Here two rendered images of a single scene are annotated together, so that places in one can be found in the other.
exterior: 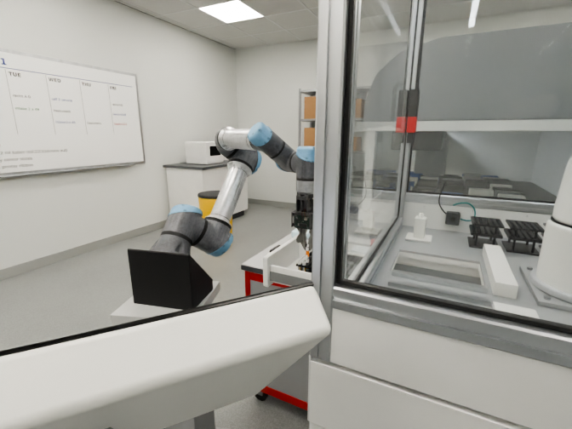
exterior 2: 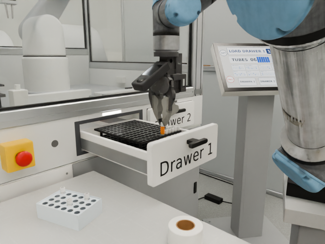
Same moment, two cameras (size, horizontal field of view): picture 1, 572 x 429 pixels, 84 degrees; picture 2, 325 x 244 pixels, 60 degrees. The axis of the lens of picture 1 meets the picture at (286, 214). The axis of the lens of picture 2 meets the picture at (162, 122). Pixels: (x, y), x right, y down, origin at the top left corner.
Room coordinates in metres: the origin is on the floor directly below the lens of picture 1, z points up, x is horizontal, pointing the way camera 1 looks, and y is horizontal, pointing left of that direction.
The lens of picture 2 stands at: (1.86, 0.14, 1.13)
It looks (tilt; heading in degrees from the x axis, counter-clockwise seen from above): 13 degrees down; 196
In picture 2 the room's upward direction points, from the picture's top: straight up
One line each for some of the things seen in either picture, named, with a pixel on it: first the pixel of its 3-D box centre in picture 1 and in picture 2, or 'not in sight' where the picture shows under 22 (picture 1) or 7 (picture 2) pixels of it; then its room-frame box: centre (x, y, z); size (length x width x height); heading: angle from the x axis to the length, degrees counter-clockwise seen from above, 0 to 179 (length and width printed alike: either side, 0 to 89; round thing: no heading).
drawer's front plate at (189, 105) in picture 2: not in sight; (172, 116); (0.71, -0.14, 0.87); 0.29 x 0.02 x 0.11; 153
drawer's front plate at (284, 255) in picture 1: (284, 258); (186, 151); (1.13, 0.01, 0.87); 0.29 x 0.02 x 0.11; 153
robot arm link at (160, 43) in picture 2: (307, 186); (165, 44); (1.07, -0.07, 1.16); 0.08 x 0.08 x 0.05
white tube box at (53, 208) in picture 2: not in sight; (69, 207); (1.34, -0.23, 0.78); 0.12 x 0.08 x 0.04; 81
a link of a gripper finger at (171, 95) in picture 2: not in sight; (167, 95); (1.09, -0.06, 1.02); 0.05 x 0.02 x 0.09; 63
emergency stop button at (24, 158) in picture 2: not in sight; (23, 158); (1.31, -0.38, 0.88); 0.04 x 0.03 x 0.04; 153
